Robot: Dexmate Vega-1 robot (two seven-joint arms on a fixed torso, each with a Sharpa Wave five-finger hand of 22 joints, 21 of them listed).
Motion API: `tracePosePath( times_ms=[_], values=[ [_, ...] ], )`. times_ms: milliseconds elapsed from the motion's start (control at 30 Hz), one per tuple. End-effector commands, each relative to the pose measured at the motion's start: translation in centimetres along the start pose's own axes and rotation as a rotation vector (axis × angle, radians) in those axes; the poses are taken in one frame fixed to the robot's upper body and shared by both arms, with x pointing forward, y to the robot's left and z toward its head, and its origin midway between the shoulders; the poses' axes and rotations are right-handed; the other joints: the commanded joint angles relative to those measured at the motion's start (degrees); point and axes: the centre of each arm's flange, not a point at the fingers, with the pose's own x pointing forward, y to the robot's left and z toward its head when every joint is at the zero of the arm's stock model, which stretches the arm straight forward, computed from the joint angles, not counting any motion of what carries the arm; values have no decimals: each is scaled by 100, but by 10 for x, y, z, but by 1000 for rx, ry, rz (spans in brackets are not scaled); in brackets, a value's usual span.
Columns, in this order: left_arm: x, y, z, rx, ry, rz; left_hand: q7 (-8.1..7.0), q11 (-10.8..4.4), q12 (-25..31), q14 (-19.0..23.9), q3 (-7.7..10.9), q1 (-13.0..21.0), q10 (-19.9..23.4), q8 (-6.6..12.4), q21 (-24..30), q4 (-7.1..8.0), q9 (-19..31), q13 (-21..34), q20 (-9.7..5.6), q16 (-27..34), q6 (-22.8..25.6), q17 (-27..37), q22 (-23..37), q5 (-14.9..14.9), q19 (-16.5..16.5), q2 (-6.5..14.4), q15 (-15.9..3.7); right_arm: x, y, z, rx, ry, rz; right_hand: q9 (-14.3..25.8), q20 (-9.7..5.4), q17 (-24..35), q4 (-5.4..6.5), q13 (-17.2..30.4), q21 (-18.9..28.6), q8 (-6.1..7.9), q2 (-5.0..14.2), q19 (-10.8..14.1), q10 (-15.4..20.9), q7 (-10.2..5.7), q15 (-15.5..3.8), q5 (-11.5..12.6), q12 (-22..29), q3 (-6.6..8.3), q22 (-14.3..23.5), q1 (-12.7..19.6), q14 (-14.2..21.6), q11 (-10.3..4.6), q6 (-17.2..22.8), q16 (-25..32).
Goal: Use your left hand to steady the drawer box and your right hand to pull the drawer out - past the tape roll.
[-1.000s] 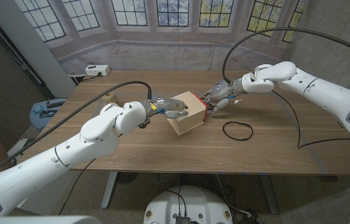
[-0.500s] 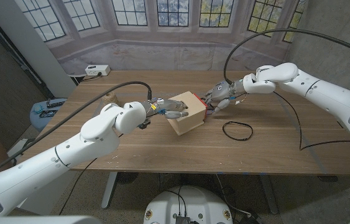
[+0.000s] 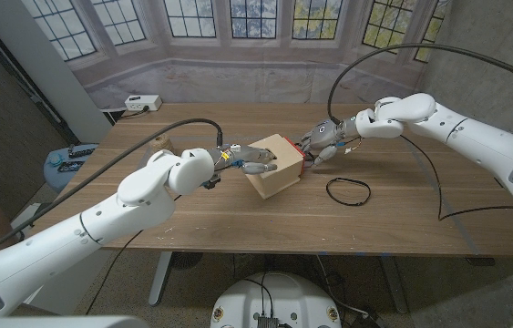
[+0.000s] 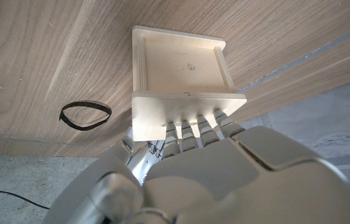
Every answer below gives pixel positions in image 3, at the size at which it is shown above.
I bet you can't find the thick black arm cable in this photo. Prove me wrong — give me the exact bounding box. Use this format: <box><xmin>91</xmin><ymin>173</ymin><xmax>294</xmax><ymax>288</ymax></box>
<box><xmin>326</xmin><ymin>42</ymin><xmax>513</xmax><ymax>127</ymax></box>
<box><xmin>0</xmin><ymin>118</ymin><xmax>224</xmax><ymax>261</ymax></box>

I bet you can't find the short black remote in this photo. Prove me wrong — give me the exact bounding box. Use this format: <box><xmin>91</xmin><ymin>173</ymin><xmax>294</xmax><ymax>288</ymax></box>
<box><xmin>57</xmin><ymin>160</ymin><xmax>85</xmax><ymax>173</ymax></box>

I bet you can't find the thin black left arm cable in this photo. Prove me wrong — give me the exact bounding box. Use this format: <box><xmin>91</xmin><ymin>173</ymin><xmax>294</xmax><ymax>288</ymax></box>
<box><xmin>83</xmin><ymin>194</ymin><xmax>183</xmax><ymax>316</ymax></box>

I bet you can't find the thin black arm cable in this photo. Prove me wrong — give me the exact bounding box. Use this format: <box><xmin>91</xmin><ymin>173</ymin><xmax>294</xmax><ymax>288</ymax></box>
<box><xmin>399</xmin><ymin>134</ymin><xmax>513</xmax><ymax>222</ymax></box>
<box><xmin>83</xmin><ymin>194</ymin><xmax>183</xmax><ymax>316</ymax></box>

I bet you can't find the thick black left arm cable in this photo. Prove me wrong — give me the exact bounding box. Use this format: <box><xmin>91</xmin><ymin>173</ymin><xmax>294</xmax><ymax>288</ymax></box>
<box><xmin>0</xmin><ymin>118</ymin><xmax>224</xmax><ymax>261</ymax></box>

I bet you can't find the brown twine spool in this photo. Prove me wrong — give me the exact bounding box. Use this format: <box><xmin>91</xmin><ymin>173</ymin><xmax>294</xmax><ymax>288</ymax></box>
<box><xmin>149</xmin><ymin>134</ymin><xmax>175</xmax><ymax>156</ymax></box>

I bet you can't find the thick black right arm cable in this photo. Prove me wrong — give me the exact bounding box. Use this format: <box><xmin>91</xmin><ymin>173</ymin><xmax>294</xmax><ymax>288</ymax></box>
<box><xmin>326</xmin><ymin>42</ymin><xmax>513</xmax><ymax>127</ymax></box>

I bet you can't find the printed window backdrop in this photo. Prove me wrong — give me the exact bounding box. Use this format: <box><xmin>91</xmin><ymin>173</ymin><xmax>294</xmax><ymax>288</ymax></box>
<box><xmin>21</xmin><ymin>0</ymin><xmax>453</xmax><ymax>110</ymax></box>

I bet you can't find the white power strip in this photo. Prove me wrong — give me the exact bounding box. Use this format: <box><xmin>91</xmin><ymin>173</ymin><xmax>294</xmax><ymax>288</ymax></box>
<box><xmin>124</xmin><ymin>94</ymin><xmax>163</xmax><ymax>113</ymax></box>

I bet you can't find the black rubber band loop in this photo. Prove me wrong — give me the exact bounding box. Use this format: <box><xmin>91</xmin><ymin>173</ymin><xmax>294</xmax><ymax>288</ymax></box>
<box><xmin>325</xmin><ymin>177</ymin><xmax>372</xmax><ymax>207</ymax></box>

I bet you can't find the wooden drawer box with slot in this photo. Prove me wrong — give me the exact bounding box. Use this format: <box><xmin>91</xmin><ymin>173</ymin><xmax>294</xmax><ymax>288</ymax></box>
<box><xmin>245</xmin><ymin>133</ymin><xmax>305</xmax><ymax>200</ymax></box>

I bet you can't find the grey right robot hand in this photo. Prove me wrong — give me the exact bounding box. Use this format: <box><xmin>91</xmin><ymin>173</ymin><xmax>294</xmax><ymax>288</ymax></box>
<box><xmin>299</xmin><ymin>116</ymin><xmax>360</xmax><ymax>166</ymax></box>

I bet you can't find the grey table leg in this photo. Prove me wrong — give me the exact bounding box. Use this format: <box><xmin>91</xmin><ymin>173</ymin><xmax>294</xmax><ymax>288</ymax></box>
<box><xmin>378</xmin><ymin>255</ymin><xmax>408</xmax><ymax>314</ymax></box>
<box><xmin>148</xmin><ymin>251</ymin><xmax>175</xmax><ymax>306</ymax></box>

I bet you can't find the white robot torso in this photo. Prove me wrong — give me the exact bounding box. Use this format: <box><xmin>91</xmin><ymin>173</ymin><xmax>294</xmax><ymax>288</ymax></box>
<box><xmin>210</xmin><ymin>272</ymin><xmax>343</xmax><ymax>328</ymax></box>

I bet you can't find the long black remote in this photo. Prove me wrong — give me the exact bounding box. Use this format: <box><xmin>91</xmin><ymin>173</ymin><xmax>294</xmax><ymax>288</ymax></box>
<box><xmin>67</xmin><ymin>144</ymin><xmax>97</xmax><ymax>159</ymax></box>

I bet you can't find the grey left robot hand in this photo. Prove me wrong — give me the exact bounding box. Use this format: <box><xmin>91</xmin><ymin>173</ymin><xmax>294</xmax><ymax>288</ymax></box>
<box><xmin>210</xmin><ymin>143</ymin><xmax>280</xmax><ymax>177</ymax></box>

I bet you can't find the blue round stool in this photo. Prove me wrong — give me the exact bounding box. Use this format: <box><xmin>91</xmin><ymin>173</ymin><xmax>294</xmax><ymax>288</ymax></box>
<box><xmin>43</xmin><ymin>143</ymin><xmax>98</xmax><ymax>193</ymax></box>

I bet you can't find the white yellow floor device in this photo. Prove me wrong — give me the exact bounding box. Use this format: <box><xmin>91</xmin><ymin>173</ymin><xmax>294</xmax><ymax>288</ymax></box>
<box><xmin>9</xmin><ymin>202</ymin><xmax>56</xmax><ymax>231</ymax></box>

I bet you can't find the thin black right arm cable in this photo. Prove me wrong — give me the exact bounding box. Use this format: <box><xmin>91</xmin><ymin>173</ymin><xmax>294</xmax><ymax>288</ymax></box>
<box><xmin>399</xmin><ymin>134</ymin><xmax>513</xmax><ymax>222</ymax></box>

